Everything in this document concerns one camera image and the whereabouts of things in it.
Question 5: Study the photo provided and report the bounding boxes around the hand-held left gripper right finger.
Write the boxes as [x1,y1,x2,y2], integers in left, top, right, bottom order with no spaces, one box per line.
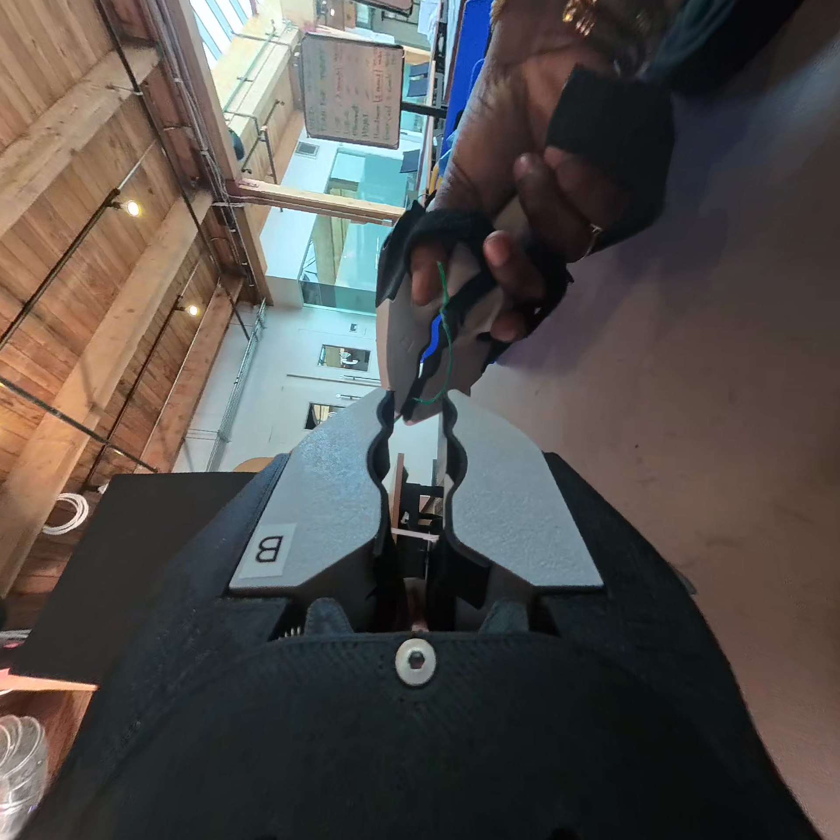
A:
[428,389,606,632]

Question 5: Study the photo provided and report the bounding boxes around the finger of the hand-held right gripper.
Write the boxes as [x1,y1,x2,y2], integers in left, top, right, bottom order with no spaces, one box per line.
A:
[375,294,437,418]
[400,325,494,426]

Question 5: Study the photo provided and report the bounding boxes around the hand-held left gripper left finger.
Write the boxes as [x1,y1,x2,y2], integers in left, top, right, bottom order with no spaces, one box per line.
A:
[228,389,399,632]

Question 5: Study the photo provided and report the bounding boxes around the green wire twist tie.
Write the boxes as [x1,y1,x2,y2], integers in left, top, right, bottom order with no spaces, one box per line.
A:
[412,261,455,406]

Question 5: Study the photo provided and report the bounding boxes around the person's right hand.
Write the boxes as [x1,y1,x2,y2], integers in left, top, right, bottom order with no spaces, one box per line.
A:
[408,0,621,343]

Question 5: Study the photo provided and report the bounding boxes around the black board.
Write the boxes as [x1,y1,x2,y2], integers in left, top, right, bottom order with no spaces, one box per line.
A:
[10,453,290,689]

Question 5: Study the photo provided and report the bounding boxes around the clear plastic cups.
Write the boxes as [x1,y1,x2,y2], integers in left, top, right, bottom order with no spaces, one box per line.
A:
[0,714,52,831]

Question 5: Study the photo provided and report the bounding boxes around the white cable coil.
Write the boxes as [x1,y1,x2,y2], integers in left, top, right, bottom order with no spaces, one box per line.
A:
[41,491,91,537]

